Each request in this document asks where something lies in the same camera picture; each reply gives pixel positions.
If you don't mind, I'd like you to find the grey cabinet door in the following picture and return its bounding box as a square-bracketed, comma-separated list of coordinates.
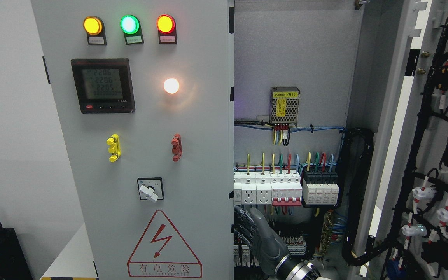
[31, 0, 234, 280]
[366, 0, 448, 280]

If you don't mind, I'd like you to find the red terminal connector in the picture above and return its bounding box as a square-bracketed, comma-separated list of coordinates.
[171, 133, 182, 162]

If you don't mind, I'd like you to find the white socket and breaker row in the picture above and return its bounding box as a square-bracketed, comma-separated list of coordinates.
[233, 171, 302, 206]

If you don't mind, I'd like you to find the metal mesh power supply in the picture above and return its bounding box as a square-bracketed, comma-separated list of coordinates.
[269, 87, 300, 124]

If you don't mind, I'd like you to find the black surge protector module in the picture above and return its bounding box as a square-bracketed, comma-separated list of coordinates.
[302, 169, 342, 208]

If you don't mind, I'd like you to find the yellow terminal connector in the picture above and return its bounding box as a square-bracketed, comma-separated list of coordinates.
[106, 134, 121, 163]

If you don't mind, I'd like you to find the lower relay terminal row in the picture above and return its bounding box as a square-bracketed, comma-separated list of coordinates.
[233, 227, 306, 268]

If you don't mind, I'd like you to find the red electric hazard sticker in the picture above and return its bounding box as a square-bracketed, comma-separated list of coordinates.
[127, 210, 203, 278]

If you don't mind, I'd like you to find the red indicator lamp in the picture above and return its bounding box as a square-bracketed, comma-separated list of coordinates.
[156, 14, 177, 44]

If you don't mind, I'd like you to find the black digital power meter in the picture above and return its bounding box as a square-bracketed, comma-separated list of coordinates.
[71, 58, 135, 114]

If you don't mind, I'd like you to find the brass ground terminal bar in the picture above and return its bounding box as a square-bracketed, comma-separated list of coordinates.
[319, 210, 334, 257]

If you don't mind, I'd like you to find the green indicator lamp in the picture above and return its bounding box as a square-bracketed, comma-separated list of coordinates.
[120, 14, 144, 45]

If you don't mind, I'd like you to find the yellow indicator lamp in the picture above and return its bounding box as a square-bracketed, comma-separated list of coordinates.
[82, 16, 107, 46]

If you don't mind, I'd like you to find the black box at left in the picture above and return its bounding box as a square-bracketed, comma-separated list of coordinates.
[0, 221, 33, 280]

